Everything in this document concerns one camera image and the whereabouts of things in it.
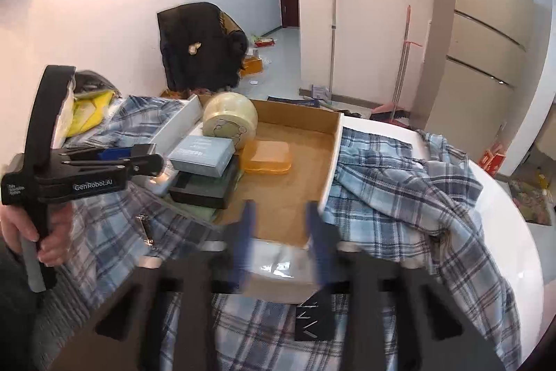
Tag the metal clip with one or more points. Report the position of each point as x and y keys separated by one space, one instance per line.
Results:
x=145 y=229

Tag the grey blue box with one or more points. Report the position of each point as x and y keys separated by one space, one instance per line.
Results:
x=200 y=156

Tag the pink broom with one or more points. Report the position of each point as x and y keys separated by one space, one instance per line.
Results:
x=402 y=71

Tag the chair with black jacket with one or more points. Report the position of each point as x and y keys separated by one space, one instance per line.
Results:
x=195 y=62

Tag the orange carton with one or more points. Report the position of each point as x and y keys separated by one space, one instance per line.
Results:
x=253 y=66

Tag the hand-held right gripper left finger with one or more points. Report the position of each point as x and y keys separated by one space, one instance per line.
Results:
x=245 y=240

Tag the red packets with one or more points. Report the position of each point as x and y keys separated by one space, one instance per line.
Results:
x=265 y=42

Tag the cardboard box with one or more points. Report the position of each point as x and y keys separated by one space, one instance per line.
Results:
x=299 y=179

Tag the yellow bag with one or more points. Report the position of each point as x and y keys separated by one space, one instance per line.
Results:
x=87 y=110

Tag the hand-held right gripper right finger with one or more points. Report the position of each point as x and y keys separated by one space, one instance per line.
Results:
x=317 y=249

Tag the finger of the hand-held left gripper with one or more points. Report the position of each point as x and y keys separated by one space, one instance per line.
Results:
x=115 y=152
x=147 y=164

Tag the black box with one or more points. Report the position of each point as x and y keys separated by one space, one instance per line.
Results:
x=200 y=193

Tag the floral patterned box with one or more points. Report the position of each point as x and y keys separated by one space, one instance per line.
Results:
x=532 y=201

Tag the amber translucent box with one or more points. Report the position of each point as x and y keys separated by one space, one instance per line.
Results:
x=267 y=158

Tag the beige refrigerator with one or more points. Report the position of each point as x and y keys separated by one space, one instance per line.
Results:
x=478 y=62

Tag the small blue white box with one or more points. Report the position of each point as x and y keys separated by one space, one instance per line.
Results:
x=320 y=92

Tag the person's left forearm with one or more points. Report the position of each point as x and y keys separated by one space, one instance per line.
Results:
x=17 y=310

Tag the blue plaid cloth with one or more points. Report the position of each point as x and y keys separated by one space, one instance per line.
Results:
x=391 y=188

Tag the black card with pins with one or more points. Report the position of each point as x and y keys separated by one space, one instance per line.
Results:
x=315 y=323

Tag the grey bag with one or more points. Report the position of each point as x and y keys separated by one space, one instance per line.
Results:
x=93 y=82

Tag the red box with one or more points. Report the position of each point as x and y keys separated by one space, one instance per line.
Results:
x=491 y=158

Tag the person's left hand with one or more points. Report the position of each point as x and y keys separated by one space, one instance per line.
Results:
x=56 y=245

